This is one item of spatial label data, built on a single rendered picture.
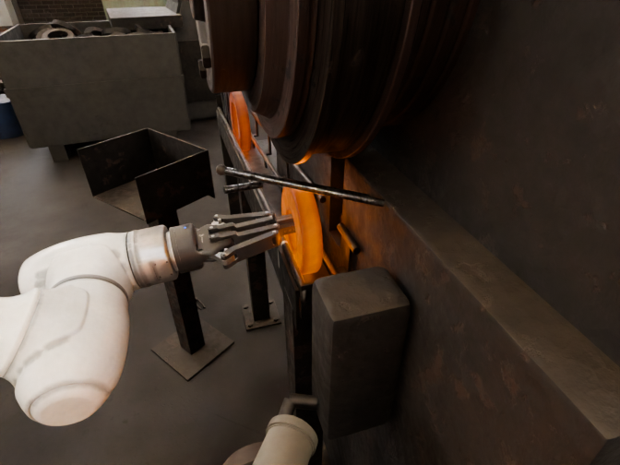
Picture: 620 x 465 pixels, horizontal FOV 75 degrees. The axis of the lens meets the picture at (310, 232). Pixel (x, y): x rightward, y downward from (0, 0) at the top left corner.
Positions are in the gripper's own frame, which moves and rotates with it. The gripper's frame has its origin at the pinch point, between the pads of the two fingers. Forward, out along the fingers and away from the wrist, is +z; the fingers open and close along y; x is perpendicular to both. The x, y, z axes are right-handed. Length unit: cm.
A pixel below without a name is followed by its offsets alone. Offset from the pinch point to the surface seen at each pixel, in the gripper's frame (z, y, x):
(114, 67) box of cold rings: -56, -235, -14
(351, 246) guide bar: 5.5, 10.7, 0.7
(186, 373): -35, -36, -72
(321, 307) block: -3.4, 24.1, 4.2
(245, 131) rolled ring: 0, -62, -6
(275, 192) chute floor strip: 1.9, -32.4, -11.6
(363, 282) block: 2.4, 22.7, 4.7
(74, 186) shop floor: -93, -190, -67
